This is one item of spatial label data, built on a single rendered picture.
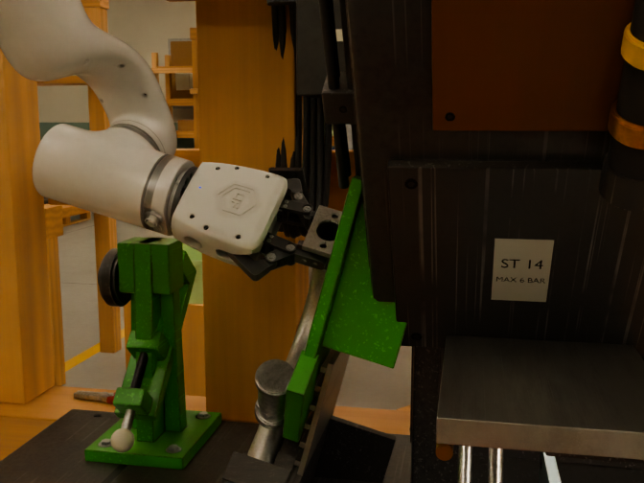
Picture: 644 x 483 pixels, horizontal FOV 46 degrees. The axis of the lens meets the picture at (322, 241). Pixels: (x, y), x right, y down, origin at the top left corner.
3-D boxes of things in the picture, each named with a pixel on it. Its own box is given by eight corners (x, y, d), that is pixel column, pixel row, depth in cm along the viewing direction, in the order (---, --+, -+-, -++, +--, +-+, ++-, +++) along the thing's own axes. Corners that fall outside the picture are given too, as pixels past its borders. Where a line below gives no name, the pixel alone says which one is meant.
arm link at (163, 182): (134, 200, 77) (161, 209, 76) (172, 138, 81) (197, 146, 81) (146, 247, 83) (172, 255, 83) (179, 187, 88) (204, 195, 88)
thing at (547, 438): (695, 482, 48) (699, 436, 47) (433, 461, 51) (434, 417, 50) (596, 321, 85) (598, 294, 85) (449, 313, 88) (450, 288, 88)
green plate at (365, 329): (376, 424, 69) (443, 202, 65) (290, 395, 71) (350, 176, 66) (389, 381, 81) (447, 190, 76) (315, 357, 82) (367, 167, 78)
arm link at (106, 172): (178, 197, 89) (141, 243, 82) (76, 167, 91) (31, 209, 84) (180, 136, 84) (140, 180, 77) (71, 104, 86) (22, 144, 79)
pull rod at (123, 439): (128, 457, 90) (126, 410, 89) (106, 455, 90) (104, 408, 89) (148, 438, 95) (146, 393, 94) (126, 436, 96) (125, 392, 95)
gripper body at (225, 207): (151, 213, 76) (257, 245, 75) (194, 140, 82) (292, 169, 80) (161, 254, 83) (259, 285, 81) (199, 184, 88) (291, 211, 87)
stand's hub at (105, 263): (114, 312, 96) (111, 254, 95) (91, 311, 96) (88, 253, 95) (139, 299, 103) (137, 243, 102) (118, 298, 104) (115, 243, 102)
